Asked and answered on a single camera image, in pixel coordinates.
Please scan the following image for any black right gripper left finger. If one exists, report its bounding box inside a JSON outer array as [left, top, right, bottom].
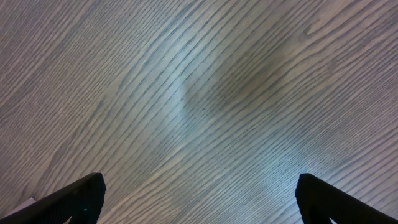
[[1, 172, 106, 224]]

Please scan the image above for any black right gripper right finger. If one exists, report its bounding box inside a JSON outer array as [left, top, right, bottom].
[[295, 173, 397, 224]]

